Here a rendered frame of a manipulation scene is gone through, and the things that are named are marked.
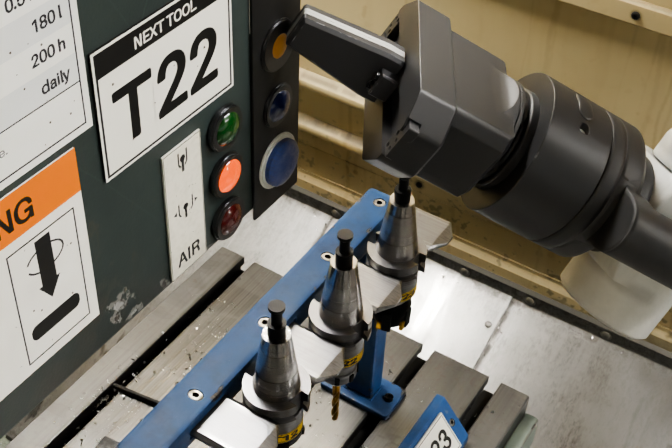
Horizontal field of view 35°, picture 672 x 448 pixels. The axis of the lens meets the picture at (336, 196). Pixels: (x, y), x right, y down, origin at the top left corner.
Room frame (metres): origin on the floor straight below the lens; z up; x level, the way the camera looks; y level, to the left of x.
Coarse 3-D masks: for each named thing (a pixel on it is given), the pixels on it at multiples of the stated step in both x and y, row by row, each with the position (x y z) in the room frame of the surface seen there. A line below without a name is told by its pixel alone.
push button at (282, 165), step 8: (280, 144) 0.49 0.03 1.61; (288, 144) 0.50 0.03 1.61; (296, 144) 0.50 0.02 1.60; (272, 152) 0.49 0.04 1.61; (280, 152) 0.49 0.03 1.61; (288, 152) 0.50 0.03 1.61; (296, 152) 0.50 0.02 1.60; (272, 160) 0.49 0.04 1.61; (280, 160) 0.49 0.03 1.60; (288, 160) 0.49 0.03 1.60; (296, 160) 0.50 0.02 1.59; (272, 168) 0.48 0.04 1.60; (280, 168) 0.49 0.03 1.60; (288, 168) 0.49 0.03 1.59; (272, 176) 0.48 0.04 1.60; (280, 176) 0.49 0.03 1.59; (288, 176) 0.50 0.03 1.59; (272, 184) 0.48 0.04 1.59; (280, 184) 0.49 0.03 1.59
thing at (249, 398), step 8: (304, 368) 0.66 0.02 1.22; (248, 376) 0.64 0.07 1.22; (304, 376) 0.65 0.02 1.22; (248, 384) 0.63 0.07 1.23; (304, 384) 0.64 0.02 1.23; (248, 392) 0.63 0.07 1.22; (304, 392) 0.63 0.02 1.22; (248, 400) 0.62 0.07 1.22; (256, 400) 0.62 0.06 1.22; (288, 400) 0.62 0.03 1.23; (296, 400) 0.63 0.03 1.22; (304, 400) 0.63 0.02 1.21; (256, 408) 0.61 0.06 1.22; (264, 408) 0.61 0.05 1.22; (272, 408) 0.61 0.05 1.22; (280, 408) 0.61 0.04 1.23; (288, 408) 0.61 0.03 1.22; (296, 408) 0.61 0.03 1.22; (304, 408) 0.63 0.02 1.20; (264, 416) 0.61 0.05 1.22; (272, 416) 0.61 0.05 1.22; (280, 416) 0.61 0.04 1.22; (288, 416) 0.61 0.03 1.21; (280, 424) 0.61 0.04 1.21; (288, 424) 0.61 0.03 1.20
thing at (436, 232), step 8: (416, 208) 0.90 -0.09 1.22; (416, 216) 0.89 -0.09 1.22; (424, 216) 0.89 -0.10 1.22; (432, 216) 0.89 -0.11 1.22; (424, 224) 0.88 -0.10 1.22; (432, 224) 0.88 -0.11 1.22; (440, 224) 0.88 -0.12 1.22; (448, 224) 0.88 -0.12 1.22; (424, 232) 0.86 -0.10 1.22; (432, 232) 0.86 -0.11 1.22; (440, 232) 0.86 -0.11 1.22; (448, 232) 0.87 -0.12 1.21; (424, 240) 0.85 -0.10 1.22; (432, 240) 0.85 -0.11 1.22; (440, 240) 0.85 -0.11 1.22; (448, 240) 0.86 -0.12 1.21; (432, 248) 0.84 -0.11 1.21
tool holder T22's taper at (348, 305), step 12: (336, 276) 0.72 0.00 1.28; (348, 276) 0.72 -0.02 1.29; (324, 288) 0.73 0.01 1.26; (336, 288) 0.72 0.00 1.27; (348, 288) 0.72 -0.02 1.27; (360, 288) 0.73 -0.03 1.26; (324, 300) 0.72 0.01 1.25; (336, 300) 0.72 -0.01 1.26; (348, 300) 0.72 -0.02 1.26; (360, 300) 0.73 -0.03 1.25; (324, 312) 0.72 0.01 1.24; (336, 312) 0.71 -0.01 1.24; (348, 312) 0.71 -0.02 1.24; (360, 312) 0.72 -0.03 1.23; (336, 324) 0.71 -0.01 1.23; (348, 324) 0.71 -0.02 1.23
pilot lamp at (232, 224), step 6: (234, 204) 0.46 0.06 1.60; (228, 210) 0.45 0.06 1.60; (234, 210) 0.46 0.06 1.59; (240, 210) 0.46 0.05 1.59; (228, 216) 0.45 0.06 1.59; (234, 216) 0.45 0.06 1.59; (240, 216) 0.46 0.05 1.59; (222, 222) 0.45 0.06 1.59; (228, 222) 0.45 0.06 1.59; (234, 222) 0.45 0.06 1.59; (222, 228) 0.45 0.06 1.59; (228, 228) 0.45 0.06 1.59; (234, 228) 0.45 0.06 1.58; (228, 234) 0.45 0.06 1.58
